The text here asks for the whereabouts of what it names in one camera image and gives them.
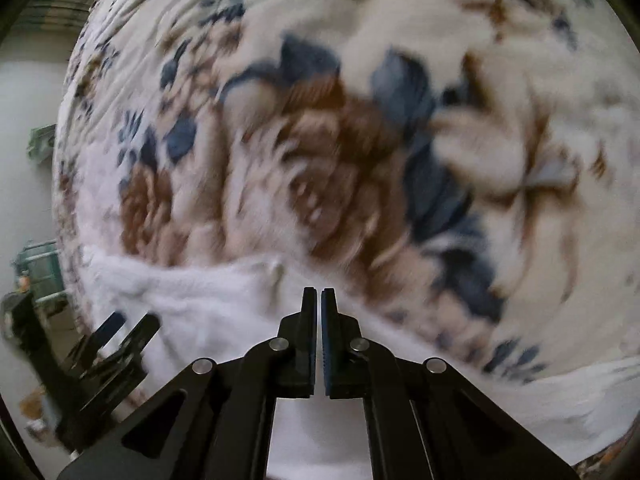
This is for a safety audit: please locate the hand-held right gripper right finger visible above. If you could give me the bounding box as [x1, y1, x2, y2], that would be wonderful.
[321, 287, 581, 480]

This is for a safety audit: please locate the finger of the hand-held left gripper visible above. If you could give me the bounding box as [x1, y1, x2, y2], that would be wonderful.
[64, 311, 127, 368]
[75, 313, 162, 401]

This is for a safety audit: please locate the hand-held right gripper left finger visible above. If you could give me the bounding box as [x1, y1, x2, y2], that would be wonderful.
[56, 286, 319, 480]

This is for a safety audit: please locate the small green box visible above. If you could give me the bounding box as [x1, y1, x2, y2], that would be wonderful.
[27, 124, 57, 162]

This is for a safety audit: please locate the floral printed blanket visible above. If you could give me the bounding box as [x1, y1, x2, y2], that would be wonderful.
[50, 0, 640, 471]

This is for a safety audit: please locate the striped folded cloth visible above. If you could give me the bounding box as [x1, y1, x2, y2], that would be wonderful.
[20, 0, 96, 31]

